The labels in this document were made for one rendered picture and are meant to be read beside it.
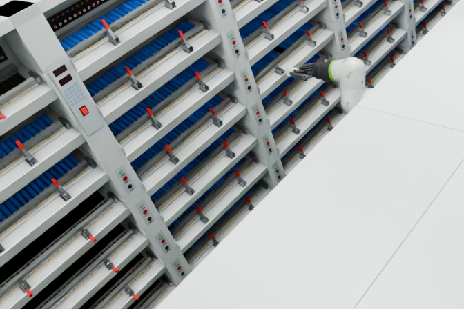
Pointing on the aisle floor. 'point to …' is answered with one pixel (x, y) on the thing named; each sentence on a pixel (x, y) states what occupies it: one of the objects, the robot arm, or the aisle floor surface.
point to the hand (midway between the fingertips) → (292, 71)
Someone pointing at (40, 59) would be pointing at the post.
